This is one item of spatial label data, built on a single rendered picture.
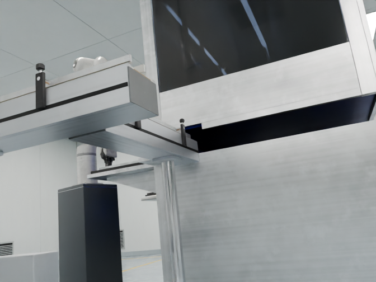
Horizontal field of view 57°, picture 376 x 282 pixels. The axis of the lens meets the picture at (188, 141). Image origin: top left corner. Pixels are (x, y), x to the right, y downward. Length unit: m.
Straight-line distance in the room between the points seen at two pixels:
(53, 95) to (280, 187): 0.93
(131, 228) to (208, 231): 6.81
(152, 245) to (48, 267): 7.13
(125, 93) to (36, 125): 0.25
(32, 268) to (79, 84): 0.43
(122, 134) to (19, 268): 0.42
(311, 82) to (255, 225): 0.62
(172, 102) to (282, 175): 0.62
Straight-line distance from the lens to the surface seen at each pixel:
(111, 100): 0.77
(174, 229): 1.33
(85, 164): 2.15
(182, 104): 1.63
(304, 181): 1.43
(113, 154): 1.93
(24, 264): 0.93
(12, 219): 7.83
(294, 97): 1.49
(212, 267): 1.52
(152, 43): 1.82
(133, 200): 8.25
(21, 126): 0.94
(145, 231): 8.10
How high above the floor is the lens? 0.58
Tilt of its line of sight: 13 degrees up
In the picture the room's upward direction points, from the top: 6 degrees counter-clockwise
